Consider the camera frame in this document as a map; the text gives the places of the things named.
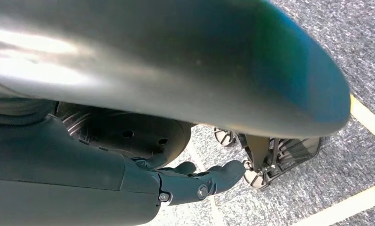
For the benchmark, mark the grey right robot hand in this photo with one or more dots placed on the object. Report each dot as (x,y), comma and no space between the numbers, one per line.
(65,174)

